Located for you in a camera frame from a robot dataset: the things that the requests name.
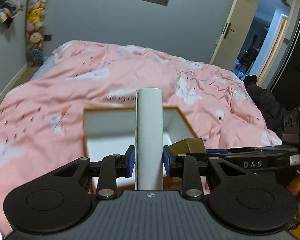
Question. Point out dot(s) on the pink patterned duvet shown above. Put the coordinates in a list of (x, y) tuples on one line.
[(41, 122)]

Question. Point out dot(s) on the black clothing beside bed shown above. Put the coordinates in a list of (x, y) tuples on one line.
[(271, 110)]

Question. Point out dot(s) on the white bedroom door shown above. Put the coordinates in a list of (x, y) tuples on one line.
[(236, 28)]

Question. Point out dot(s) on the clothes pile on rack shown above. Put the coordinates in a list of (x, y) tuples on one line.
[(8, 11)]

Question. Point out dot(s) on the long white box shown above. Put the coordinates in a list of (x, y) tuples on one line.
[(149, 140)]

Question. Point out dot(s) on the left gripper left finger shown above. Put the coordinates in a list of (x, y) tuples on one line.
[(109, 169)]

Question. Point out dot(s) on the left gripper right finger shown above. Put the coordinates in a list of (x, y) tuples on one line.
[(186, 173)]

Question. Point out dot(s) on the orange cardboard storage box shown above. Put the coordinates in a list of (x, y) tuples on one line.
[(110, 131)]

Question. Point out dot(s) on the gold small box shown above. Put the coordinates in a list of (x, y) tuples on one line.
[(189, 145)]

